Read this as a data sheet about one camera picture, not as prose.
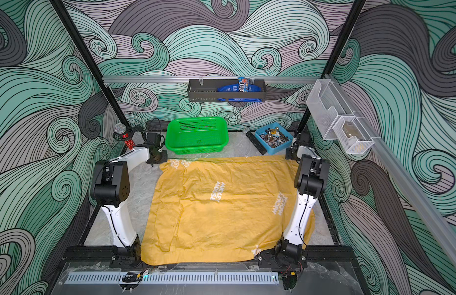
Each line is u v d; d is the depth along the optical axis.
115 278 0.70
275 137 1.17
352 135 0.65
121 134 0.86
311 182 0.62
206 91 0.96
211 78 0.93
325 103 0.78
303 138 0.89
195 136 1.20
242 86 0.90
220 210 0.88
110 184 0.53
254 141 1.13
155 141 0.83
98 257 0.77
